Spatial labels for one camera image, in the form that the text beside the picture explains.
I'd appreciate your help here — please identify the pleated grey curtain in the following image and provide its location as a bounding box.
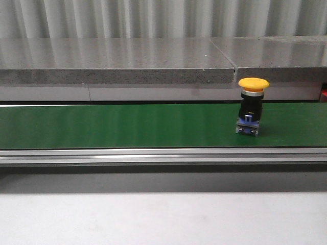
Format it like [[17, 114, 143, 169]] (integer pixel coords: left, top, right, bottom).
[[1, 1, 326, 38]]

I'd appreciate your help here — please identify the green conveyor belt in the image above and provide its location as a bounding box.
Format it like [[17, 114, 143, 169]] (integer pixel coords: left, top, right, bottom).
[[1, 103, 326, 166]]

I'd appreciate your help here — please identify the red plastic tray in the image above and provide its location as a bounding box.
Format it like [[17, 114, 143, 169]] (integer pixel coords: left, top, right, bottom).
[[319, 89, 327, 103]]

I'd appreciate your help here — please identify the yellow mushroom push button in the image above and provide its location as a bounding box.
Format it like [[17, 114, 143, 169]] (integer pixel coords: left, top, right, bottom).
[[236, 77, 269, 137]]

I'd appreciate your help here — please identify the grey stone counter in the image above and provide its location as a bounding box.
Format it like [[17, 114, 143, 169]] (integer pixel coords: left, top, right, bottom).
[[1, 36, 326, 102]]

